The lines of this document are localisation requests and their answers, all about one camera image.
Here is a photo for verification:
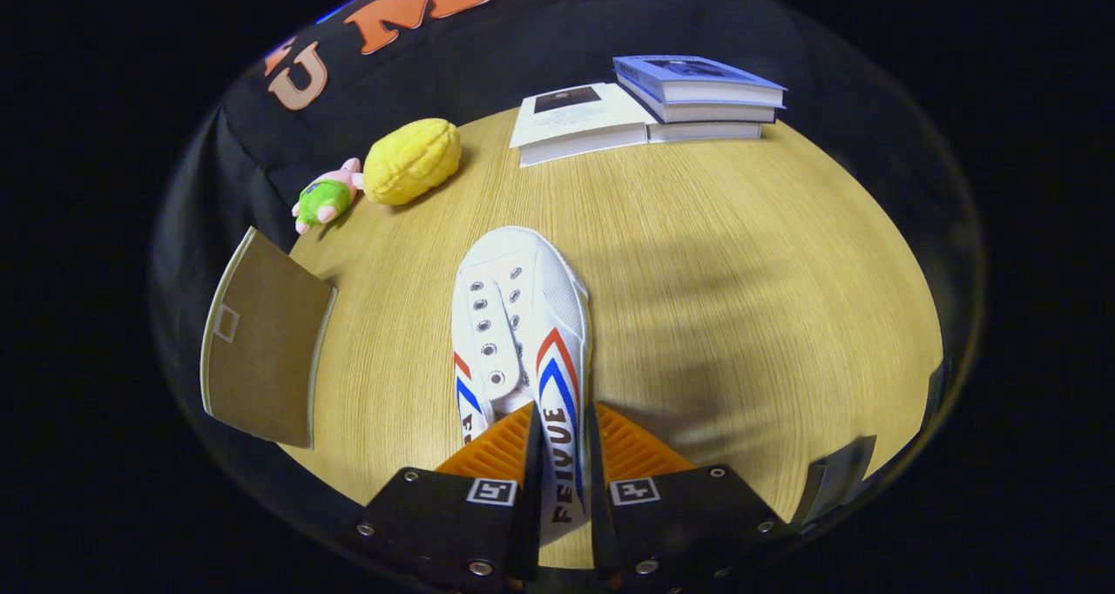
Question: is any white paperback book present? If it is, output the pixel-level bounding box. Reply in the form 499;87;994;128
510;83;763;168

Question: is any yellow plush toy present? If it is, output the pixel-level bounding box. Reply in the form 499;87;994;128
362;118;463;206

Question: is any blue paperback book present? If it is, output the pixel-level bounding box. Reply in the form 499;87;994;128
612;55;787;125

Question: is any brown fabric storage box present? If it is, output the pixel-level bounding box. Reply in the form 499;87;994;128
200;226;338;449

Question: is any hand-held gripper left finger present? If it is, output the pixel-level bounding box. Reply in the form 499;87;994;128
353;402;545;591

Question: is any white canvas shoe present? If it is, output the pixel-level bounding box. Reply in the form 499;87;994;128
451;226;591;547

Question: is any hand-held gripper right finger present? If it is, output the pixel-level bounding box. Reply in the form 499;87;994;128
584;402;789;591

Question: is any green and pink plush toy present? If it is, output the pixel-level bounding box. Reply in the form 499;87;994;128
292;158;365;235

